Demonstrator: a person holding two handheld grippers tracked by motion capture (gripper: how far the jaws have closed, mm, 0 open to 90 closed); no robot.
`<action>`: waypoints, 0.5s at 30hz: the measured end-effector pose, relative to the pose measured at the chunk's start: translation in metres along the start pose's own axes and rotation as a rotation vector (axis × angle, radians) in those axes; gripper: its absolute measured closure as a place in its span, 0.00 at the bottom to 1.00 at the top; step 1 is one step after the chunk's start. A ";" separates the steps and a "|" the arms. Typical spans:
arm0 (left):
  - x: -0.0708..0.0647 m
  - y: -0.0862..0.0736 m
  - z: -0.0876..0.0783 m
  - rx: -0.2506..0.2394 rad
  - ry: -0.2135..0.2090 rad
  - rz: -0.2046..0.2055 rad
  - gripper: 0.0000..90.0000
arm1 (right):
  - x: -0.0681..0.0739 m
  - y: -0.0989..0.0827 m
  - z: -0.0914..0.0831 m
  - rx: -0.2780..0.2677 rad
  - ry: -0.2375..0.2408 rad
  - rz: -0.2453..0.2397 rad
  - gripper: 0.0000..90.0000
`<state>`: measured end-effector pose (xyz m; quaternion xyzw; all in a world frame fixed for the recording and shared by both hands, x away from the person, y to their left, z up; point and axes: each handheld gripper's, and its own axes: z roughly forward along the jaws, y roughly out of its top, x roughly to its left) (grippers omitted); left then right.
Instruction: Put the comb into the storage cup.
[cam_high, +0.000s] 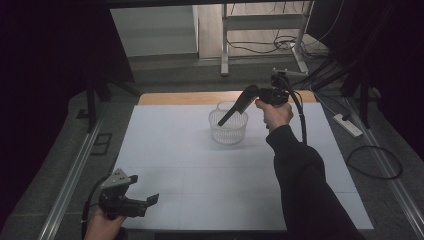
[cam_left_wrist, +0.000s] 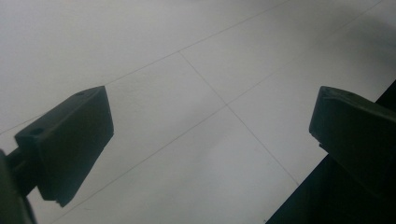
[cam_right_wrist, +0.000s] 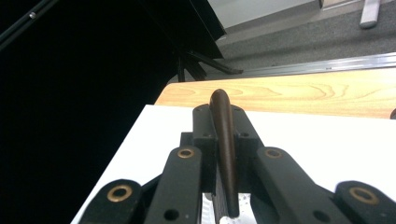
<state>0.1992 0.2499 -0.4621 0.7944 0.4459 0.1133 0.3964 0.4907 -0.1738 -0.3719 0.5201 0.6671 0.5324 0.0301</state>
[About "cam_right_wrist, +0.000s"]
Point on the black chair base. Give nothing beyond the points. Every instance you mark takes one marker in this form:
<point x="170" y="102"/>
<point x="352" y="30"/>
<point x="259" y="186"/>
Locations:
<point x="199" y="67"/>

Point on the white furniture leg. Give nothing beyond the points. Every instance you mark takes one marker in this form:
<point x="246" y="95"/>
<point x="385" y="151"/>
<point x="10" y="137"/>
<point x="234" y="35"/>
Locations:
<point x="370" y="14"/>

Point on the dark plastic comb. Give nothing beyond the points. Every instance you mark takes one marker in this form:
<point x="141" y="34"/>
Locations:
<point x="224" y="133"/>

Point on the black metal pole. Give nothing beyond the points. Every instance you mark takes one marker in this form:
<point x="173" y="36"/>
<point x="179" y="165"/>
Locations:
<point x="28" y="18"/>

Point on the aluminium rail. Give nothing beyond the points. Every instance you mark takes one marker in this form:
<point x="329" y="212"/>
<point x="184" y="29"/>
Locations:
<point x="327" y="66"/>

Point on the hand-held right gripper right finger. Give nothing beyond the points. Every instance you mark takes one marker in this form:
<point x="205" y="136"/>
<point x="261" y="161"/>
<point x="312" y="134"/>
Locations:
<point x="246" y="140"/>

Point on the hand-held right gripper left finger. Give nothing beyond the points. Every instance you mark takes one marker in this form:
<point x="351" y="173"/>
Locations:
<point x="207" y="140"/>

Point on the white table mat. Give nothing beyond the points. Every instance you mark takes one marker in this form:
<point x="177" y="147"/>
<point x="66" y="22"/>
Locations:
<point x="311" y="149"/>

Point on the black curtain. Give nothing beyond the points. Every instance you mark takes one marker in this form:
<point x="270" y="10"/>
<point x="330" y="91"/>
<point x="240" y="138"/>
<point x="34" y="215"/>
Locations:
<point x="77" y="93"/>

